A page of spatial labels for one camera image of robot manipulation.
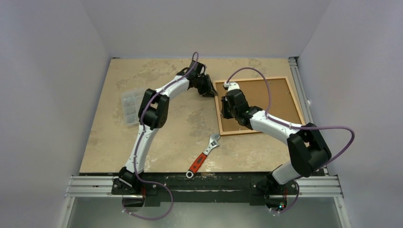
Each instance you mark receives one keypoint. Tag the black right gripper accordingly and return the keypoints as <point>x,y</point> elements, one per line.
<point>225,109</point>

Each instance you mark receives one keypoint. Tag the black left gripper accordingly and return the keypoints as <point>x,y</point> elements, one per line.
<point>208,91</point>

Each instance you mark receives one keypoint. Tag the wooden picture frame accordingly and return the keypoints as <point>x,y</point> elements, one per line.
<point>283,102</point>

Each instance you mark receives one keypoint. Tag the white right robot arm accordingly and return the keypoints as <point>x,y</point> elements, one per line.
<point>307,148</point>

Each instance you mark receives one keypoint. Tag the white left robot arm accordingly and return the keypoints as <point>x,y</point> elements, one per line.
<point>153,114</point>

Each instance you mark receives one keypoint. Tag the clear plastic screw box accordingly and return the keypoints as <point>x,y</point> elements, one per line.
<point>131,102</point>

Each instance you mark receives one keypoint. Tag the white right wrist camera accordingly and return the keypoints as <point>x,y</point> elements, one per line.
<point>230,86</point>

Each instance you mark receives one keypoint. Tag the red handled adjustable wrench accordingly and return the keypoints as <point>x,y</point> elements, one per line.
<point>213,143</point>

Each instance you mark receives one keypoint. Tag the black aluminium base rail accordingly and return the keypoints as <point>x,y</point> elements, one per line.
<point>254,188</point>

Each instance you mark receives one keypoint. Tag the silver right side rail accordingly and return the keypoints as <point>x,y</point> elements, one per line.
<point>317,186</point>

